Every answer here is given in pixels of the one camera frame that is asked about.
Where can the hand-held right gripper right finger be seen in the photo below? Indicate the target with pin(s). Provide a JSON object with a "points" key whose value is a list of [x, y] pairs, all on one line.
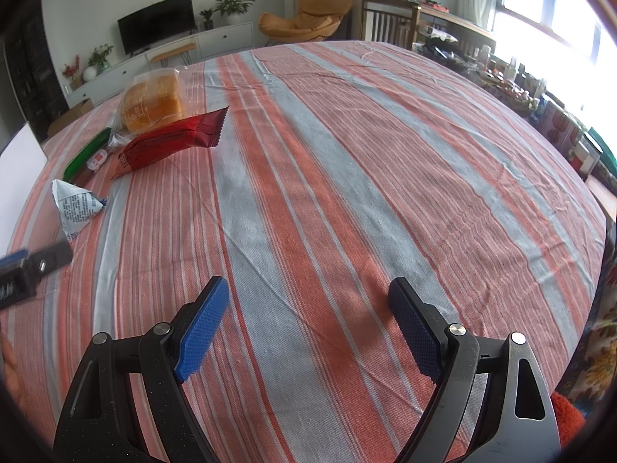
{"points": [[414, 328]]}

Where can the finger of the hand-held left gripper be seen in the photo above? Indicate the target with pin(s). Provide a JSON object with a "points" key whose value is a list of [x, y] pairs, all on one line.
{"points": [[48, 256]]}

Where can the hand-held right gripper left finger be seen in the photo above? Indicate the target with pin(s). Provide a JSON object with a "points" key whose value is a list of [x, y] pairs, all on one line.
{"points": [[202, 328]]}

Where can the white printed snack packet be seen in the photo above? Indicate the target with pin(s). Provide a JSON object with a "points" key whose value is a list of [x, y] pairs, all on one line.
{"points": [[74, 205]]}

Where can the white cardboard storage box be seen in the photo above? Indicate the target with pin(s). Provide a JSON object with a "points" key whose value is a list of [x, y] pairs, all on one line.
{"points": [[19, 178]]}

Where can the small clear candy packet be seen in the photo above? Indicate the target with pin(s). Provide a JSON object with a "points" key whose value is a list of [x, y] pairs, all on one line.
{"points": [[99, 160]]}

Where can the long green snack packet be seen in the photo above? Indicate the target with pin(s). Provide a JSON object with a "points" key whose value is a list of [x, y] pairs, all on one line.
{"points": [[86, 154]]}

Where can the red snack packet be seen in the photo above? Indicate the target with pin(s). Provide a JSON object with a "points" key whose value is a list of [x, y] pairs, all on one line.
{"points": [[168, 142]]}

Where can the clear bag of bread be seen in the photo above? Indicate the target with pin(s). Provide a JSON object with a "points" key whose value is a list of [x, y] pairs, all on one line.
{"points": [[154, 101]]}

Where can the brown cardboard box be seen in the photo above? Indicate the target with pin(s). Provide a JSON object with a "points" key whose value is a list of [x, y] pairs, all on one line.
{"points": [[72, 115]]}

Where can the orange grey striped tablecloth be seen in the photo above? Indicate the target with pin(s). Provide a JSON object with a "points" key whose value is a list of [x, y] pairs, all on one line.
{"points": [[337, 202]]}

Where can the orange fuzzy cloth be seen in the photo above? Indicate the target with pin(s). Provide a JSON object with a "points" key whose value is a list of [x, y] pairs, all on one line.
{"points": [[566, 417]]}

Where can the floral printed cloth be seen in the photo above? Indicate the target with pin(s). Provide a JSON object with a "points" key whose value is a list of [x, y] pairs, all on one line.
{"points": [[595, 347]]}

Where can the round white vase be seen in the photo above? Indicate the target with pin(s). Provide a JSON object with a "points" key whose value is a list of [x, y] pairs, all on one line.
{"points": [[90, 74]]}

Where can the red flowers in vase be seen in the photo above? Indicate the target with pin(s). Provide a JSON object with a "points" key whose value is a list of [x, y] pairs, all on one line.
{"points": [[71, 70]]}

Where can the black display cabinet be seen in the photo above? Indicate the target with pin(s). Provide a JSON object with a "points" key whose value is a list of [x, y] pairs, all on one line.
{"points": [[38, 67]]}

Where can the green plant in white pot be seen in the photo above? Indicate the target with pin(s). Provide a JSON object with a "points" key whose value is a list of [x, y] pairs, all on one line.
{"points": [[101, 58]]}

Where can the wooden bench with metal legs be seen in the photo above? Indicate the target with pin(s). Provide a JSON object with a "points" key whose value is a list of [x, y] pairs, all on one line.
{"points": [[173, 50]]}

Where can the black flat television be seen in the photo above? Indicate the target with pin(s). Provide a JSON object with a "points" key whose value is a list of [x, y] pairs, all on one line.
{"points": [[156, 24]]}

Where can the row of cluttered goods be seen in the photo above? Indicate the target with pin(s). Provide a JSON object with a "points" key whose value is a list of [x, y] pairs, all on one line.
{"points": [[544, 106]]}

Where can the white television cabinet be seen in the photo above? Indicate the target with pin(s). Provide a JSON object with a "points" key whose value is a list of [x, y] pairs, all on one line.
{"points": [[226, 38]]}

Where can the small plant in dark pot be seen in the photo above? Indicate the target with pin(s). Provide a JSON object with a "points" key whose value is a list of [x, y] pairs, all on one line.
{"points": [[207, 19]]}

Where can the wooden side table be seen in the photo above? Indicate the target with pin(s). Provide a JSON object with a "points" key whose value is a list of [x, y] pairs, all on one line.
{"points": [[458, 26]]}

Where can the dark wooden slatted chair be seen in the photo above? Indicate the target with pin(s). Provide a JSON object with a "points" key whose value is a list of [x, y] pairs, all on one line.
{"points": [[385, 21]]}

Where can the large leafy potted plant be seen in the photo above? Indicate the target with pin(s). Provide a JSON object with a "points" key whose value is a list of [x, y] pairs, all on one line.
{"points": [[234, 7]]}

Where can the orange lounge chair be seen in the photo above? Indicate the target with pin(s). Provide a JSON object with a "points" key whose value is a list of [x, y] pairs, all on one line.
{"points": [[308, 21]]}

